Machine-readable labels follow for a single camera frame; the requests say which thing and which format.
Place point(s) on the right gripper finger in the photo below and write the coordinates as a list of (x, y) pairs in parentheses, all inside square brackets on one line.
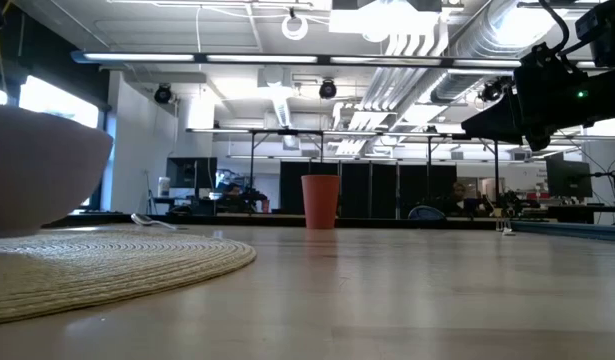
[(492, 125)]

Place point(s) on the orange ribbed plastic cup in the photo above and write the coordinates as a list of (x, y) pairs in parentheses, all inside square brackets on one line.
[(320, 200)]

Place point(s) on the silver metal spoon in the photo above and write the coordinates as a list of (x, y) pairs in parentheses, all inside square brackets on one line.
[(143, 219)]

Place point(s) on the black monitor on arm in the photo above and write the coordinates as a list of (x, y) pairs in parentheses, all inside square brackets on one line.
[(567, 177)]

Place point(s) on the black ceiling lamp cluster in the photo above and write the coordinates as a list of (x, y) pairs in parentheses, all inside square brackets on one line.
[(492, 91)]

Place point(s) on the person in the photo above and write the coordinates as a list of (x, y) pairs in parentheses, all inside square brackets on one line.
[(457, 197), (233, 192)]

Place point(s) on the blue office chair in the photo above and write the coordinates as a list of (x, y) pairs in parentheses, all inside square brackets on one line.
[(426, 213)]

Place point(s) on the blue strip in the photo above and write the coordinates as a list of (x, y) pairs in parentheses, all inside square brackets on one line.
[(577, 231)]

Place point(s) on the black partition panels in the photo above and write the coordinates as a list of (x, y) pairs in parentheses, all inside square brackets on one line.
[(372, 190)]

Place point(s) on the white ceiling unit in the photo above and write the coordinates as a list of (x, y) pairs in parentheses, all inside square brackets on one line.
[(382, 20)]

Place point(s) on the black round ceiling lamp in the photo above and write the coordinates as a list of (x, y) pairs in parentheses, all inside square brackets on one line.
[(328, 89), (163, 94)]

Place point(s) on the black computer monitor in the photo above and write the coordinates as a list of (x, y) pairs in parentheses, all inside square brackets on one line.
[(187, 172)]

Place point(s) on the white cylindrical container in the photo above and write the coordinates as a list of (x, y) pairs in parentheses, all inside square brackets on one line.
[(163, 187)]

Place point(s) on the round woven beige placemat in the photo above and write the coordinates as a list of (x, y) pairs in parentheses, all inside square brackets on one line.
[(112, 272)]

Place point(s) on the large bright window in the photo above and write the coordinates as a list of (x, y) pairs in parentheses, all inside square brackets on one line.
[(57, 102)]

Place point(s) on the grey ceramic bowl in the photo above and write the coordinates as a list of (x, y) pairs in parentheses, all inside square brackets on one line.
[(37, 170)]

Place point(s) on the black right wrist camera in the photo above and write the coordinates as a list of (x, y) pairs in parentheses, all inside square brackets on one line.
[(547, 62)]

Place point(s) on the silver ventilation duct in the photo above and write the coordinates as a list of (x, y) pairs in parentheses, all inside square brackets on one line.
[(487, 30)]

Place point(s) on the black metal frame rig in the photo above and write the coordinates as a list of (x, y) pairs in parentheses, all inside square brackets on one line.
[(287, 132)]

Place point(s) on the black table edge rail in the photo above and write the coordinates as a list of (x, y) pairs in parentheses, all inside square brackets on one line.
[(237, 220)]

